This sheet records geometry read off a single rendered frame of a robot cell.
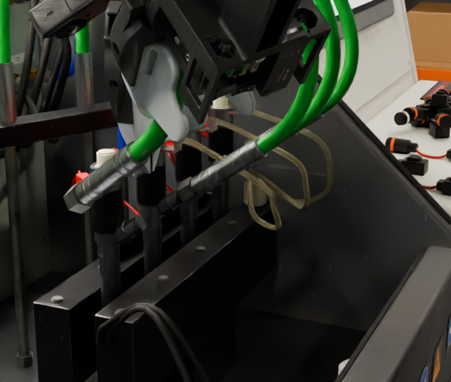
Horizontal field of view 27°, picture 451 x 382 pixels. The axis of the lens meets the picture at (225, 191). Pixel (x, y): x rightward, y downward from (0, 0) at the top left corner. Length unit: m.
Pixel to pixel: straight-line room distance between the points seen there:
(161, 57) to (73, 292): 0.36
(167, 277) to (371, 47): 0.75
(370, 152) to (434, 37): 5.05
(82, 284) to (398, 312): 0.29
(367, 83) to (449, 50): 4.62
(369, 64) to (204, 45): 1.05
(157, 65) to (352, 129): 0.53
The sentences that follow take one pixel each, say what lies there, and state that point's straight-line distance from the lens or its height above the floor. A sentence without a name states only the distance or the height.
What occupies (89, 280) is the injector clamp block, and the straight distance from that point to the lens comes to 0.89.
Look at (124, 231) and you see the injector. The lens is 0.82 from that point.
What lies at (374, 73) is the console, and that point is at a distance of 1.53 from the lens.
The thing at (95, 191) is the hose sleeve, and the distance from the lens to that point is 0.69.
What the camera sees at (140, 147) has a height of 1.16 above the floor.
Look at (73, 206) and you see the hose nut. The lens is 0.72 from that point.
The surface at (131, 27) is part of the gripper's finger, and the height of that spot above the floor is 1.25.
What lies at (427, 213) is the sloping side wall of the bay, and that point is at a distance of 1.06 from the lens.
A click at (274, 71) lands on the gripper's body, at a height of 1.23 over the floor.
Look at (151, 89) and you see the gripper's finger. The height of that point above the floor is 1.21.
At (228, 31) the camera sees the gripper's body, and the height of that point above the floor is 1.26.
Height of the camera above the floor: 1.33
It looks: 18 degrees down
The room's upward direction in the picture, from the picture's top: straight up
